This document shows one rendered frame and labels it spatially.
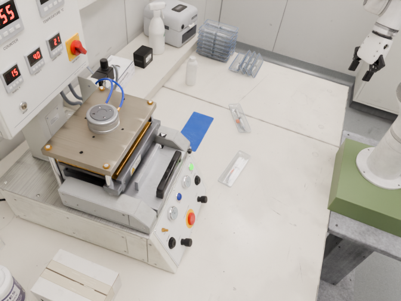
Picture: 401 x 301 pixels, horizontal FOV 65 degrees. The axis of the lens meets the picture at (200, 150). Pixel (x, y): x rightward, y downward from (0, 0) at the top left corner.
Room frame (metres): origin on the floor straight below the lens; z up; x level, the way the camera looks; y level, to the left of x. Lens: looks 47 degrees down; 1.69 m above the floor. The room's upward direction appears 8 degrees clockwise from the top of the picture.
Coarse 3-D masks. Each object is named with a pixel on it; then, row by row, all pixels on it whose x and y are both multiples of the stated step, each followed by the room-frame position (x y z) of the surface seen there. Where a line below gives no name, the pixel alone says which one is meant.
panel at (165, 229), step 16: (192, 160) 0.68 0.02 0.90; (192, 176) 0.64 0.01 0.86; (176, 192) 0.54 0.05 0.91; (192, 192) 0.60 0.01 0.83; (192, 208) 0.56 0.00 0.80; (160, 224) 0.43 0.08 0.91; (176, 224) 0.47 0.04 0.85; (160, 240) 0.39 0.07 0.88; (176, 240) 0.43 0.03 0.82; (176, 256) 0.40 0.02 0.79
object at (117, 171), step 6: (144, 126) 0.64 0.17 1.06; (144, 132) 0.62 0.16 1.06; (138, 138) 0.59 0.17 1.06; (132, 144) 0.57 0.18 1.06; (132, 150) 0.55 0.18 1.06; (126, 156) 0.52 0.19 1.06; (60, 162) 0.49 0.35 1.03; (66, 162) 0.49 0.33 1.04; (126, 162) 0.51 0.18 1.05; (72, 168) 0.49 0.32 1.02; (78, 168) 0.48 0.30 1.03; (84, 168) 0.48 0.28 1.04; (120, 168) 0.48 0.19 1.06; (90, 174) 0.48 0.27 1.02; (96, 174) 0.47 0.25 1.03; (102, 174) 0.47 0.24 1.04; (114, 174) 0.46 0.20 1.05; (114, 180) 0.46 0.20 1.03
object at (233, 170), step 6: (240, 150) 0.88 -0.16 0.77; (240, 156) 0.85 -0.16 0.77; (246, 156) 0.85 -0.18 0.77; (234, 162) 0.81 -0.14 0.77; (240, 162) 0.81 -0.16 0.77; (228, 168) 0.78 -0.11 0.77; (234, 168) 0.78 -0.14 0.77; (240, 168) 0.78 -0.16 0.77; (222, 174) 0.74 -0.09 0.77; (228, 174) 0.75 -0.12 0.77; (234, 174) 0.75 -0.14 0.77; (222, 180) 0.71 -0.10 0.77; (228, 180) 0.72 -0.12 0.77; (234, 180) 0.72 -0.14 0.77
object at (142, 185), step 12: (156, 144) 0.63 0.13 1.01; (144, 156) 0.61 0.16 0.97; (156, 156) 0.60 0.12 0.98; (168, 156) 0.62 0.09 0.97; (144, 168) 0.53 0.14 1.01; (156, 168) 0.57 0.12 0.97; (132, 180) 0.51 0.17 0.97; (144, 180) 0.52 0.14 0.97; (156, 180) 0.53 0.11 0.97; (132, 192) 0.48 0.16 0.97; (144, 192) 0.48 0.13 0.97; (168, 192) 0.51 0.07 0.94; (156, 204) 0.45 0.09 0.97
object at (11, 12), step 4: (8, 4) 0.55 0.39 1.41; (0, 8) 0.53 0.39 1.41; (4, 8) 0.54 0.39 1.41; (8, 8) 0.55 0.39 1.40; (12, 8) 0.55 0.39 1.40; (0, 12) 0.53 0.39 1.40; (4, 12) 0.54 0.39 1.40; (8, 12) 0.54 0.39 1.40; (12, 12) 0.55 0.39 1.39; (0, 16) 0.52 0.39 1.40; (4, 16) 0.53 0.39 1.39; (8, 16) 0.54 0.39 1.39; (12, 16) 0.55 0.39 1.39; (0, 20) 0.52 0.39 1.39; (4, 20) 0.53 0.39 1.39; (8, 20) 0.54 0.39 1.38; (0, 24) 0.52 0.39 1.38; (4, 24) 0.53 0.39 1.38
